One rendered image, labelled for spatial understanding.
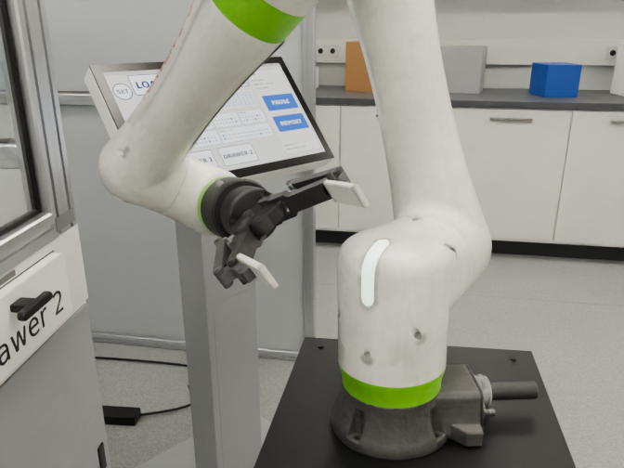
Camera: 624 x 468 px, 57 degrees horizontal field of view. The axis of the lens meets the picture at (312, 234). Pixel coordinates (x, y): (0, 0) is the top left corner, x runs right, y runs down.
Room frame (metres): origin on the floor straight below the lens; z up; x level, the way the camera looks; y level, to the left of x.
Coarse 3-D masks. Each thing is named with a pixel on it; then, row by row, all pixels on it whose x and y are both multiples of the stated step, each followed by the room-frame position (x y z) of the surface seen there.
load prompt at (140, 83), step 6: (132, 78) 1.24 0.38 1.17; (138, 78) 1.25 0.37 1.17; (144, 78) 1.26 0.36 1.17; (150, 78) 1.27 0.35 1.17; (132, 84) 1.23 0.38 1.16; (138, 84) 1.24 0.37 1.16; (144, 84) 1.25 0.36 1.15; (246, 84) 1.42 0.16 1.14; (138, 90) 1.23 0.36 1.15; (144, 90) 1.24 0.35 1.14
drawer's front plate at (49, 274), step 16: (48, 256) 0.84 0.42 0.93; (32, 272) 0.78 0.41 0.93; (48, 272) 0.81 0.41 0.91; (64, 272) 0.85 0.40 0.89; (16, 288) 0.73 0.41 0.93; (32, 288) 0.76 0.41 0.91; (48, 288) 0.80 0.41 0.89; (64, 288) 0.85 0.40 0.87; (0, 304) 0.69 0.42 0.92; (48, 304) 0.80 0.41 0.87; (64, 304) 0.84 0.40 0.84; (0, 320) 0.68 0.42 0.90; (16, 320) 0.71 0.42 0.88; (32, 320) 0.75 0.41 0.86; (48, 320) 0.79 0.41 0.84; (0, 336) 0.68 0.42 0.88; (16, 336) 0.71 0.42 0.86; (32, 336) 0.74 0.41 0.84; (0, 352) 0.67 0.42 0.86; (16, 352) 0.70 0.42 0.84; (0, 368) 0.66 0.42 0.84
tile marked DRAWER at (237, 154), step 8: (240, 144) 1.28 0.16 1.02; (248, 144) 1.29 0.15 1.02; (224, 152) 1.24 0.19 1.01; (232, 152) 1.25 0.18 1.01; (240, 152) 1.27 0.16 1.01; (248, 152) 1.28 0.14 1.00; (224, 160) 1.23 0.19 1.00; (232, 160) 1.24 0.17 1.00; (240, 160) 1.25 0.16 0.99; (248, 160) 1.26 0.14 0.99; (256, 160) 1.28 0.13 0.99
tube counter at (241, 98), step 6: (246, 90) 1.41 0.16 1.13; (252, 90) 1.42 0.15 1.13; (234, 96) 1.37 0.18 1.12; (240, 96) 1.39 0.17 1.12; (246, 96) 1.40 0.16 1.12; (252, 96) 1.41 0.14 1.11; (228, 102) 1.35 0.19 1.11; (234, 102) 1.36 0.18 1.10; (240, 102) 1.37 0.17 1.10; (246, 102) 1.38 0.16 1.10; (252, 102) 1.39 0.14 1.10; (228, 108) 1.34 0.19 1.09
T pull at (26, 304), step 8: (40, 296) 0.73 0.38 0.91; (48, 296) 0.74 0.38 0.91; (16, 304) 0.71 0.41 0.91; (24, 304) 0.71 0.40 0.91; (32, 304) 0.71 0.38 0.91; (40, 304) 0.72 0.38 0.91; (16, 312) 0.70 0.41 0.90; (24, 312) 0.68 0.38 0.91; (32, 312) 0.70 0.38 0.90; (24, 320) 0.68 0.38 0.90
